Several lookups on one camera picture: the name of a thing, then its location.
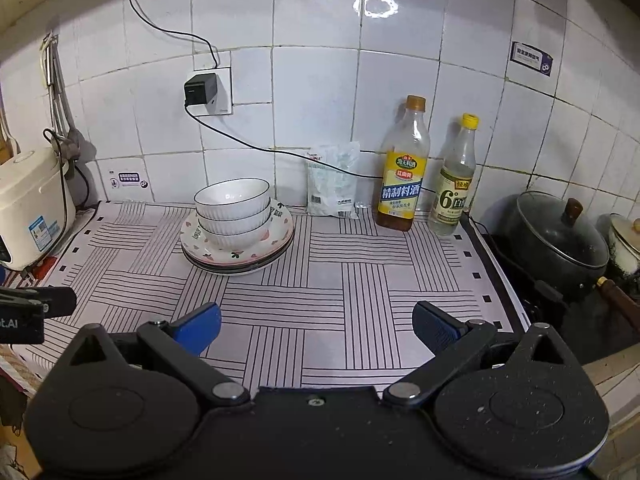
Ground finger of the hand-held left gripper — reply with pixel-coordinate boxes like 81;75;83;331
0;286;77;318

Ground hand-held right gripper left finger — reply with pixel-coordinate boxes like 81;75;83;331
67;303;251;409

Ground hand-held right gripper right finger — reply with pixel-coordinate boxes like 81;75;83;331
382;301;576;406

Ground large white black-rimmed plate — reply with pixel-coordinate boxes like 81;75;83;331
184;249;294;277

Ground blue fried egg plate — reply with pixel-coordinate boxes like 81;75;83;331
182;242;295;269

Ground white ribbed bowl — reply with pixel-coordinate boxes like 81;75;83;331
199;220;275;251
194;178;271;222
196;207;273;237

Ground pink rabbit print plate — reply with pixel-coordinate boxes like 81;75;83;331
180;200;295;262

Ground white rice cooker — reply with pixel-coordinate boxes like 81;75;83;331
0;146;77;271

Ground black cooking pot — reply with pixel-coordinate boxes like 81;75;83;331
502;191;610;301

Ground striped white tablecloth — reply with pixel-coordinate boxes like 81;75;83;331
10;200;532;386

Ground clear vinegar bottle yellow cap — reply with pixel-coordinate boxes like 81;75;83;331
428;113;481;238

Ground black gas stove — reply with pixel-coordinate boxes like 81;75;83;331
470;215;640;366

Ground yellow label cooking wine bottle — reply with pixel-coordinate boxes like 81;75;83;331
376;95;432;232

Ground glass pot lid wooden knob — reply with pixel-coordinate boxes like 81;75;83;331
516;191;610;268

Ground white plastic salt bag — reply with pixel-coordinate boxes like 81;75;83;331
306;141;361;220

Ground white enamel pot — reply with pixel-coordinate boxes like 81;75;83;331
607;212;640;278

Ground hanging metal utensils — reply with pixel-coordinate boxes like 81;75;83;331
40;32;83;161

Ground black power adapter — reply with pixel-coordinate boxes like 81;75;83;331
184;73;221;107

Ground small white wall sticker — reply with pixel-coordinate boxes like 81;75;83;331
109;170;149;190

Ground black rice cooker cord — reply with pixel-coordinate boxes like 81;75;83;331
44;127;91;208

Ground wooden pan handle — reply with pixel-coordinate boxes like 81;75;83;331
597;276;640;328

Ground black adapter cable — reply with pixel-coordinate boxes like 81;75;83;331
184;104;383;181

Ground white wall socket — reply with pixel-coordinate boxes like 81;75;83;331
193;50;233;116

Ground white purple wall sticker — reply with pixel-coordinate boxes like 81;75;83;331
510;41;556;77

